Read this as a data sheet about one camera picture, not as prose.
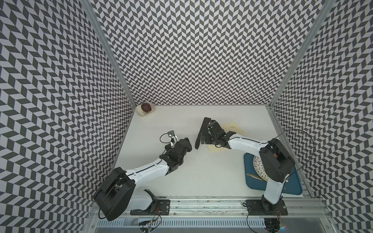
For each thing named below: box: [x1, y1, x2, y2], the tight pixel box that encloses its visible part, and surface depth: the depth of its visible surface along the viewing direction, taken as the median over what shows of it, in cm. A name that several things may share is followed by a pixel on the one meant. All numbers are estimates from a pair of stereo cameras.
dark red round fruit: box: [140, 102, 153, 114], surface depth 117 cm
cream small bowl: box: [135, 101, 156, 117], surface depth 118 cm
